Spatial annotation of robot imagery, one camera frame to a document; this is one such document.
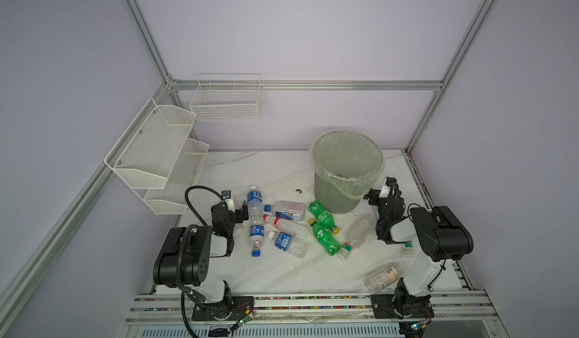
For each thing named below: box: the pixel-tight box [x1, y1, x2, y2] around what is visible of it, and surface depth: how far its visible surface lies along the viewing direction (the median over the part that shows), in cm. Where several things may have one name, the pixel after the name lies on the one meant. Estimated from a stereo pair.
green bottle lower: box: [309, 218, 342, 257], surface depth 87 cm
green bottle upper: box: [307, 199, 341, 235], surface depth 92 cm
